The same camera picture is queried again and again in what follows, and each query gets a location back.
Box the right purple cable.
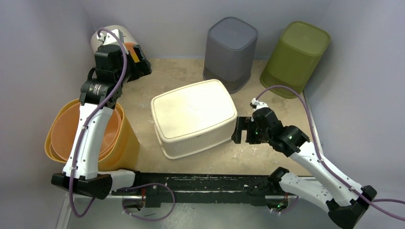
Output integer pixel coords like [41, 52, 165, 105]
[255, 85, 405, 222]

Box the green plastic basket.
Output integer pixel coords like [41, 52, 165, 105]
[259, 21, 331, 99]

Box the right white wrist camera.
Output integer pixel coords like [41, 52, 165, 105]
[250, 97, 268, 111]

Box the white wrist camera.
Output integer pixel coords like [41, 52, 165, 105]
[96, 29, 122, 46]
[250, 97, 268, 111]

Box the white mini drawer cabinet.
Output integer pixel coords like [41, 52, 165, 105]
[90, 25, 138, 57]

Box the orange plastic basin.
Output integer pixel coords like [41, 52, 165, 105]
[47, 100, 122, 162]

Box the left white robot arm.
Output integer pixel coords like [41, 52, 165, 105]
[51, 44, 144, 199]

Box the grey plastic basket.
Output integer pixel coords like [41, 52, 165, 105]
[202, 17, 258, 94]

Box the yellow plastic basket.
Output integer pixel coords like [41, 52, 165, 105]
[44, 103, 139, 173]

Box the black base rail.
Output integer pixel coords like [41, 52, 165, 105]
[112, 172, 295, 208]

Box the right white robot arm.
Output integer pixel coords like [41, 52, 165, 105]
[231, 107, 377, 229]

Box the aluminium frame rail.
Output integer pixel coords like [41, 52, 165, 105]
[57, 92, 352, 229]

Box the purple cable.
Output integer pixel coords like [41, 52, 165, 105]
[68, 28, 176, 221]
[255, 85, 405, 222]

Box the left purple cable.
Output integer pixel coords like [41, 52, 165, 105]
[68, 28, 176, 221]

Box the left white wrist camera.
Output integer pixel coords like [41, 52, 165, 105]
[96, 29, 122, 46]

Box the white plastic basket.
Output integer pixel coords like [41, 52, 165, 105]
[150, 80, 238, 159]

